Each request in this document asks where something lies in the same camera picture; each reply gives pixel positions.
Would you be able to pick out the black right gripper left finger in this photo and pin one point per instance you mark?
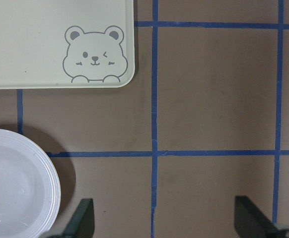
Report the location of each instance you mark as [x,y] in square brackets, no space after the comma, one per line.
[81,223]

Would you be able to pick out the brown paper table cover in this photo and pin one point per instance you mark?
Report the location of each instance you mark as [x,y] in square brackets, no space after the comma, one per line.
[205,118]

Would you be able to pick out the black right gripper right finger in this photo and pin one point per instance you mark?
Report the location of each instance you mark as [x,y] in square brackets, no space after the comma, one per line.
[249,220]

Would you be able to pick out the cream bear tray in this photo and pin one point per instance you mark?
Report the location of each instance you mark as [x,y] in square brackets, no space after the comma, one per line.
[66,43]

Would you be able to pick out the white round plate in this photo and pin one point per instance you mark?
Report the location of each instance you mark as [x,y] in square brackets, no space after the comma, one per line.
[30,191]

